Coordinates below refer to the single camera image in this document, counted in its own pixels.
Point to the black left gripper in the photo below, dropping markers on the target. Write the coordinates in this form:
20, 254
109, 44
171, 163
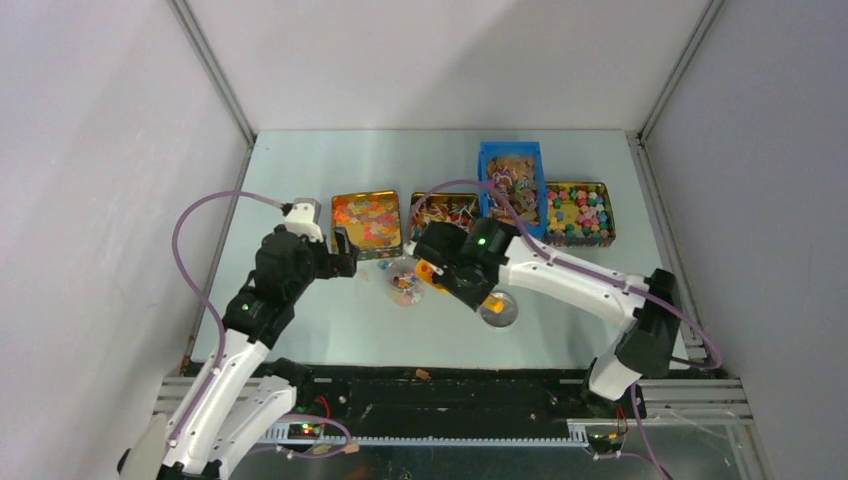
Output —
341, 264

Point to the tin of gummy candies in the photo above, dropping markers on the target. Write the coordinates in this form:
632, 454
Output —
372, 221

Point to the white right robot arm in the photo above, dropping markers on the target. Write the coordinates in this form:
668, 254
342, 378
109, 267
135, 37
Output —
638, 306

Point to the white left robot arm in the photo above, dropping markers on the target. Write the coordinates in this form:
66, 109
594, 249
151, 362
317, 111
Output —
210, 432

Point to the silver metal jar lid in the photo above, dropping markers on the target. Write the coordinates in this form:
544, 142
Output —
504, 319

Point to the small fallen candy piece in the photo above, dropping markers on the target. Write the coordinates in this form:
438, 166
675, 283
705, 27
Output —
423, 375

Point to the blue bin of candies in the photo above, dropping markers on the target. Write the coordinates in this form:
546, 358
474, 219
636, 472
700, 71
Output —
515, 170

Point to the clear plastic jar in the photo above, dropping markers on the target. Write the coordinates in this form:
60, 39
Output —
403, 284

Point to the tin of colourful cube candies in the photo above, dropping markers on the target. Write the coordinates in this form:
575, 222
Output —
579, 215

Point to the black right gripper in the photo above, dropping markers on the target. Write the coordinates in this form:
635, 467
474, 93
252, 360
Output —
473, 300

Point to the tin of lollipops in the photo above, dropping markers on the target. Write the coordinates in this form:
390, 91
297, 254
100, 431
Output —
460, 209

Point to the orange plastic scoop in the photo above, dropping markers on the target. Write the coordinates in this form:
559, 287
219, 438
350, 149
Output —
425, 271

